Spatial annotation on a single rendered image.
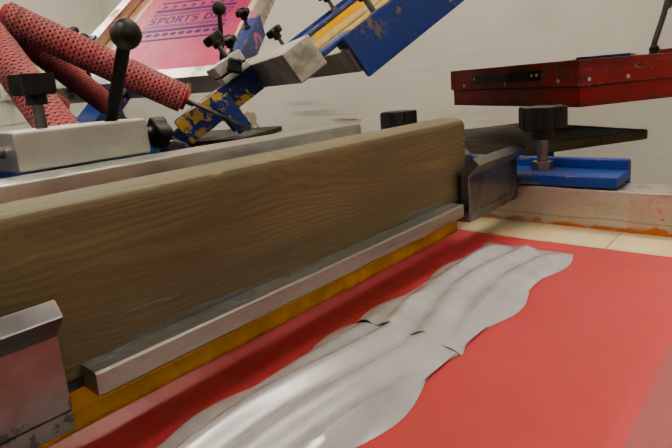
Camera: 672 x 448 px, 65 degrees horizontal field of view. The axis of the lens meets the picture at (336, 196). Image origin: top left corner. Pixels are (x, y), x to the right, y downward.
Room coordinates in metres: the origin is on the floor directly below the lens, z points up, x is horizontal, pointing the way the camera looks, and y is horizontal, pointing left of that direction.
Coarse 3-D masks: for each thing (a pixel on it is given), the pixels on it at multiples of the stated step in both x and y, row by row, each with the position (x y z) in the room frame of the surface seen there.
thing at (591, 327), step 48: (480, 240) 0.44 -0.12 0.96; (528, 240) 0.42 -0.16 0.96; (384, 288) 0.35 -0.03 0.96; (576, 288) 0.32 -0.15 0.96; (624, 288) 0.31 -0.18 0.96; (480, 336) 0.27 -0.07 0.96; (528, 336) 0.26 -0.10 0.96; (576, 336) 0.26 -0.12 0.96; (624, 336) 0.25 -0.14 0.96; (576, 384) 0.21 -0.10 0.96; (624, 384) 0.21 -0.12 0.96
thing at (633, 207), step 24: (528, 192) 0.48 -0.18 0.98; (552, 192) 0.47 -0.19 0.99; (576, 192) 0.45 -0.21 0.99; (600, 192) 0.44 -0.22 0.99; (624, 192) 0.43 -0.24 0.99; (648, 192) 0.42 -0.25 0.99; (504, 216) 0.50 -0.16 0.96; (528, 216) 0.48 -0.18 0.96; (552, 216) 0.47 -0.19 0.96; (576, 216) 0.45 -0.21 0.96; (600, 216) 0.44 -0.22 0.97; (624, 216) 0.43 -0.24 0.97; (648, 216) 0.41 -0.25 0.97
